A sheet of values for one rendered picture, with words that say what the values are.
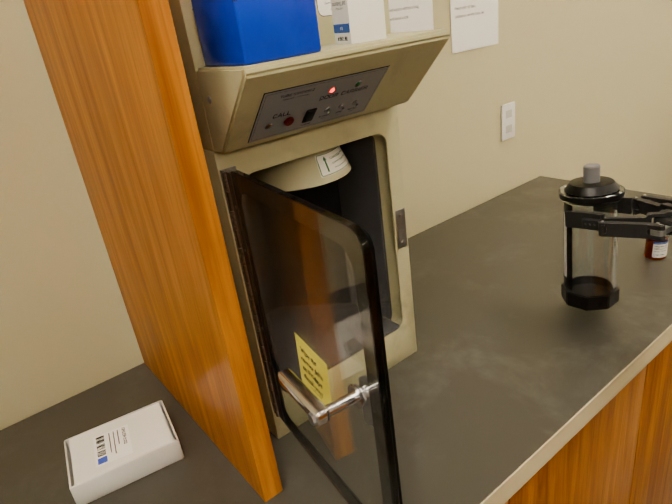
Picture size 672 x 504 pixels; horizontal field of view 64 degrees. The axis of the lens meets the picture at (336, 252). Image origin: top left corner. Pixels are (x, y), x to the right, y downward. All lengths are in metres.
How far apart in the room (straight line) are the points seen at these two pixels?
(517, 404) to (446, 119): 0.93
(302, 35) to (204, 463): 0.64
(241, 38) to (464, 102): 1.16
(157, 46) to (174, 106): 0.06
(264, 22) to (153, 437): 0.64
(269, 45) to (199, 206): 0.19
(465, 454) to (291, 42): 0.61
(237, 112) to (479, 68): 1.19
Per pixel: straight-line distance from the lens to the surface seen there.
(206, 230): 0.60
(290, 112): 0.67
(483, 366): 1.01
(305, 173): 0.80
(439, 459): 0.85
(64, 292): 1.14
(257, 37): 0.60
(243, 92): 0.60
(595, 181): 1.06
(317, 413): 0.53
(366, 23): 0.72
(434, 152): 1.60
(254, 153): 0.72
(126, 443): 0.95
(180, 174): 0.59
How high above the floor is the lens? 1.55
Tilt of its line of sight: 24 degrees down
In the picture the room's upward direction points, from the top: 8 degrees counter-clockwise
